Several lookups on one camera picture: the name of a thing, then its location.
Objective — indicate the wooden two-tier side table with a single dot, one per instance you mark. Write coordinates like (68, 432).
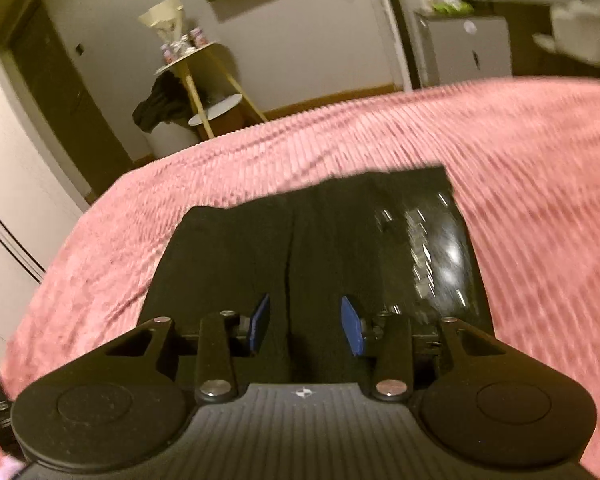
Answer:
(209, 77)

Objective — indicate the black garment on table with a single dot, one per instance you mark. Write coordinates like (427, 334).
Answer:
(168, 101)

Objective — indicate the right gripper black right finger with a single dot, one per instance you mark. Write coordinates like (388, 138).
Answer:
(397, 350)

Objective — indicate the cream wrapped flower bouquet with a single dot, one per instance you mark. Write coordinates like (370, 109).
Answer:
(167, 20)

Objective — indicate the black pants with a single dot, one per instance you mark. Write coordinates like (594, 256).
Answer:
(383, 237)

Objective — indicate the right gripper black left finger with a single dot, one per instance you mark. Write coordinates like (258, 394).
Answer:
(215, 342)

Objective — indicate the pink ribbed bed blanket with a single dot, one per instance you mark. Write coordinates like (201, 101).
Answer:
(523, 158)

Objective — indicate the dark wooden door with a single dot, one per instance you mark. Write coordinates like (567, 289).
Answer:
(63, 99)

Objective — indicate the white fluffy chair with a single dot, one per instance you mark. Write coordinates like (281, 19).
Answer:
(575, 32)

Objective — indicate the grey bedside cabinet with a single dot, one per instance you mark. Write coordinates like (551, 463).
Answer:
(461, 49)

